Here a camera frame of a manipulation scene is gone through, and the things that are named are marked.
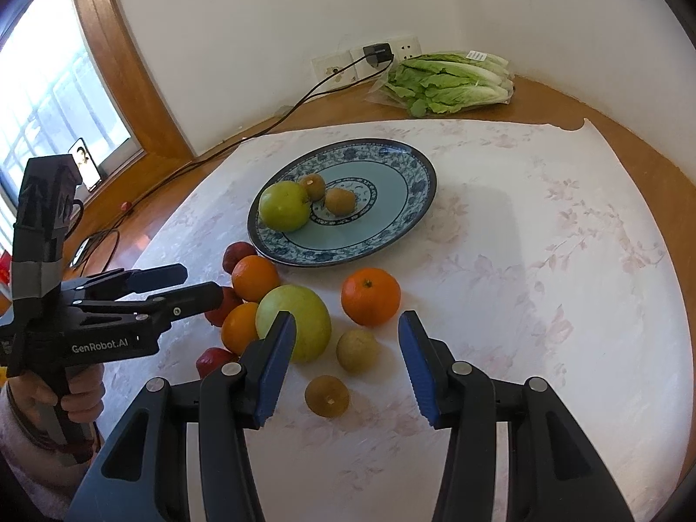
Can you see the black charger plug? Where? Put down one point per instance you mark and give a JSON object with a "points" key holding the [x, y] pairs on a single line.
{"points": [[378, 54]]}

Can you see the person's left forearm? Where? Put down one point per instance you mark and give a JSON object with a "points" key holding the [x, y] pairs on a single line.
{"points": [[32, 473]]}

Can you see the small bright green apple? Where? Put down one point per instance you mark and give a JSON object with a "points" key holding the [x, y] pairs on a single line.
{"points": [[284, 206]]}

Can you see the smartphone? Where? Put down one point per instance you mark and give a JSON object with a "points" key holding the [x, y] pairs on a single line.
{"points": [[86, 160]]}

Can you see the white floral tablecloth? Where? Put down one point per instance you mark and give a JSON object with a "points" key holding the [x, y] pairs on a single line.
{"points": [[516, 283]]}

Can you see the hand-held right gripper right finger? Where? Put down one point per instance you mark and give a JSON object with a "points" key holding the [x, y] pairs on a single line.
{"points": [[418, 375]]}

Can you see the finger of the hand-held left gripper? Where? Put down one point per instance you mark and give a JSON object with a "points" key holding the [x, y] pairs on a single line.
{"points": [[157, 276], [190, 302]]}

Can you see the white wall socket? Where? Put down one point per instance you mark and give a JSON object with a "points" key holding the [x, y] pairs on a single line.
{"points": [[356, 68], [331, 68], [406, 46]]}

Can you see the wooden window frame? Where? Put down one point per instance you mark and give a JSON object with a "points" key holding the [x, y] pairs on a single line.
{"points": [[109, 38]]}

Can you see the large pale green apple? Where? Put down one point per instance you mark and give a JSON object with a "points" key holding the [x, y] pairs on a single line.
{"points": [[307, 321]]}

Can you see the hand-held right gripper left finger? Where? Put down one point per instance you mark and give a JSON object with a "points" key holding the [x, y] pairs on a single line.
{"points": [[274, 375]]}

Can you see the small brown round fruit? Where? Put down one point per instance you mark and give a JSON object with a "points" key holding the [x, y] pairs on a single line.
{"points": [[357, 351], [326, 397], [312, 186], [340, 200]]}

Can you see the blue patterned ceramic plate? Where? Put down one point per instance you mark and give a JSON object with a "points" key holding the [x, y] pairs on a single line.
{"points": [[391, 201]]}

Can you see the small red fruit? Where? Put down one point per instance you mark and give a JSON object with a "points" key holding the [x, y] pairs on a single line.
{"points": [[239, 255], [228, 312], [215, 361]]}

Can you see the person's left hand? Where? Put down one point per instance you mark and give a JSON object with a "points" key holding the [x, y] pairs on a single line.
{"points": [[81, 397]]}

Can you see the bagged green lettuce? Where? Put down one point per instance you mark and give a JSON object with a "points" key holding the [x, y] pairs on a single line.
{"points": [[451, 84]]}

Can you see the orange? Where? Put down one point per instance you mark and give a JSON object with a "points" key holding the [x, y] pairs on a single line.
{"points": [[255, 278], [239, 329], [371, 296]]}

